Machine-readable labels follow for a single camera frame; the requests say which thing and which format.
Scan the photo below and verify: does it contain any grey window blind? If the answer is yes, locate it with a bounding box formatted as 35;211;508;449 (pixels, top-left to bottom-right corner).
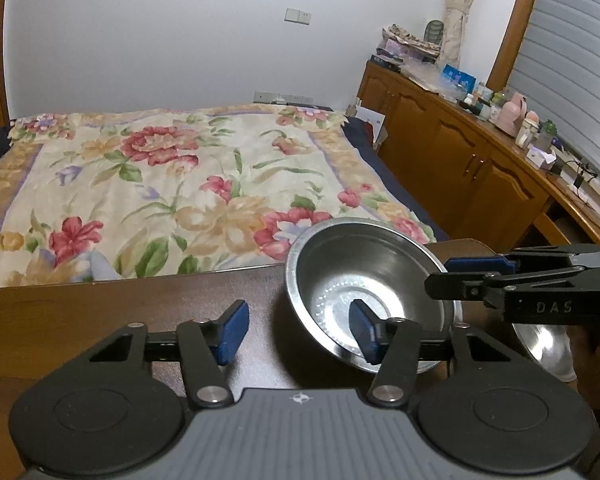
500;0;600;183

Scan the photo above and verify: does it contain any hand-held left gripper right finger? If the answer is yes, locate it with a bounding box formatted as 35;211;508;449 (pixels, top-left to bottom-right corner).
349;299;511;409

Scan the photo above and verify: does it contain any black cable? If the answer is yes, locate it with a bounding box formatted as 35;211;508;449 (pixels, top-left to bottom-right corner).
561;159;600;192

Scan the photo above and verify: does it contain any white paper sheet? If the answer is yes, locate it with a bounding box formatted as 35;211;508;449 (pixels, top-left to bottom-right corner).
352;104;386;144

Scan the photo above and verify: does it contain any green-lid bottle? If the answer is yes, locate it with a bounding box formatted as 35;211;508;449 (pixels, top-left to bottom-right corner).
539;120;559;154

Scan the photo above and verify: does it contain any white wall socket strip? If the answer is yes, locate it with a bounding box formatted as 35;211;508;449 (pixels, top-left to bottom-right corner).
253;90;314;107

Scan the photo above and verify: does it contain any small green fan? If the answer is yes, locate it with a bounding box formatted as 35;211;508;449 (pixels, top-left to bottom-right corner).
425;19;446;47

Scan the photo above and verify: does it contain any baby bottle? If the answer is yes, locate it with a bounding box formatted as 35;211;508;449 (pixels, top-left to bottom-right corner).
516;110;540;149

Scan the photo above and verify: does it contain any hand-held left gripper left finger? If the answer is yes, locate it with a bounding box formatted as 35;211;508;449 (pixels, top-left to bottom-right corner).
82;300;250;409

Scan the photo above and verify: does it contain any stainless steel bowl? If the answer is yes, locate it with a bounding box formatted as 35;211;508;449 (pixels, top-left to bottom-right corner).
285;217;463;376
511;321;578;383

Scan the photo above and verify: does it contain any patterned cloth pile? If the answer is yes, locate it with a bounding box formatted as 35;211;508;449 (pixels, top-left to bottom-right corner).
381;23;443;59

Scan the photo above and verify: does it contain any navy bed sheet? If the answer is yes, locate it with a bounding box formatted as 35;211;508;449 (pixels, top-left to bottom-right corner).
342;117;451;242

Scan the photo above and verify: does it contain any wooden sideboard cabinet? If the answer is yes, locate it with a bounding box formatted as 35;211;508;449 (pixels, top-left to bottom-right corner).
356;59;600;261

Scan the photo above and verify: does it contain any wooden window frame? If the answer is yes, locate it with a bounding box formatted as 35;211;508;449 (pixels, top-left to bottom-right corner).
486;0;546;92

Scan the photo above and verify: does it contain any cream curtain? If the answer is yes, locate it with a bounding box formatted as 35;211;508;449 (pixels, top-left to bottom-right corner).
440;0;486;64

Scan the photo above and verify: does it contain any purple white box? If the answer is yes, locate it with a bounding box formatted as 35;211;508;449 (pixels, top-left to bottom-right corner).
527;143;556;169

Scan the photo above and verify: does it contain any blue box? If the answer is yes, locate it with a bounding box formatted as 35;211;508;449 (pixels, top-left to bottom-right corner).
440;63;477;92

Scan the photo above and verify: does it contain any floral bed blanket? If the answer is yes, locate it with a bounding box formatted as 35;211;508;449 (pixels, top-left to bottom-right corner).
0;104;437;288

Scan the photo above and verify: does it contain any person's right hand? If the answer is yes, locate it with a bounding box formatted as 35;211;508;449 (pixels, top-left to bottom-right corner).
567;327;600;411

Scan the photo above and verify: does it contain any pink kettle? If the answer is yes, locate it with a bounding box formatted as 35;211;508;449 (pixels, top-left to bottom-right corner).
497;92;529;136

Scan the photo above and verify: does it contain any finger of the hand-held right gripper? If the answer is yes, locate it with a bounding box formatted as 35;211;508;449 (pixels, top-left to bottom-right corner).
446;255;513;273
424;269;518;308

